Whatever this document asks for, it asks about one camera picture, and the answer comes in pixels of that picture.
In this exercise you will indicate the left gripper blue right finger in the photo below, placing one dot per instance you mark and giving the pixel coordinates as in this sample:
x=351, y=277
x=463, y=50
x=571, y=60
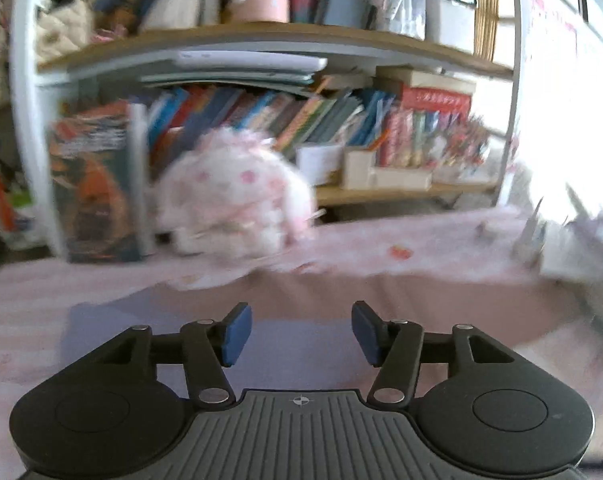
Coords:
x=394, y=348

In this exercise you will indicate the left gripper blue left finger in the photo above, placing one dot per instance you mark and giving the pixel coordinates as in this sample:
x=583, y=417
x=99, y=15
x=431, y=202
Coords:
x=208, y=348

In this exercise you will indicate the purple and brown sweater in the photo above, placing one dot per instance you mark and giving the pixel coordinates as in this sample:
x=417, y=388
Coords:
x=302, y=339

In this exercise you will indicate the pink checkered desk mat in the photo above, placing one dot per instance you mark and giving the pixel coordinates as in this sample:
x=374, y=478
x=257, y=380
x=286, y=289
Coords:
x=36, y=296

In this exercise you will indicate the white pink plush bunny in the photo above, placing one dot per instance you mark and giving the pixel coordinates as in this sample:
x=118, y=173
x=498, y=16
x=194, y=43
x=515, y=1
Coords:
x=234, y=196

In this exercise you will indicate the white small storage box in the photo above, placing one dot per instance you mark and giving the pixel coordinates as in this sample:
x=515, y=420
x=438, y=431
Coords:
x=358, y=169

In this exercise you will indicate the Harry Potter book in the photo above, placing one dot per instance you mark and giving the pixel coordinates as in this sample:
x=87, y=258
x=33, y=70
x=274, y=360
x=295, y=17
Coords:
x=100, y=182

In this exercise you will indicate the row of colourful books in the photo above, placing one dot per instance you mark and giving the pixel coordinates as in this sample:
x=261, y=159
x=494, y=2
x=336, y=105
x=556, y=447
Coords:
x=407, y=117

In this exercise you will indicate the white wooden bookshelf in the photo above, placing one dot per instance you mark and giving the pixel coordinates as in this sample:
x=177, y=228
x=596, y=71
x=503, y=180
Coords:
x=42, y=92

